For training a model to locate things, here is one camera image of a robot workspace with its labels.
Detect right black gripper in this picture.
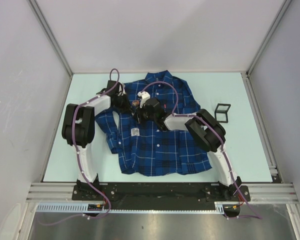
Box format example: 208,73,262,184
132,102,157,124

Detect blue plaid button shirt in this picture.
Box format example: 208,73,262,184
95,70,212,177

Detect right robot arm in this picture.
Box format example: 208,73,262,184
132,97,242,201

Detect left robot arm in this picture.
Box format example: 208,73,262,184
61,80,131,200

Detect portrait round brooch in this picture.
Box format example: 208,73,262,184
132,100,140,106

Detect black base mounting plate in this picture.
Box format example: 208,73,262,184
71,181,251,202

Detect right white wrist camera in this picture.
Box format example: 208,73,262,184
137,91,151,108

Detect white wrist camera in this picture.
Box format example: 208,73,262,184
115,85,127,98
137,91,151,108

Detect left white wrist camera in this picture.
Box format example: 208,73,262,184
115,85,127,98

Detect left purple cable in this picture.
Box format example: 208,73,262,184
37,67,121,226

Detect purple cable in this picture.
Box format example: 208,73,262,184
142,81,263,220
37,67,121,226

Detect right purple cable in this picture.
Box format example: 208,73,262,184
142,81,263,220

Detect black square frame stand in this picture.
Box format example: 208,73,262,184
214,103,231,124

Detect grey slotted cable duct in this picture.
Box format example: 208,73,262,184
36,202,241,216

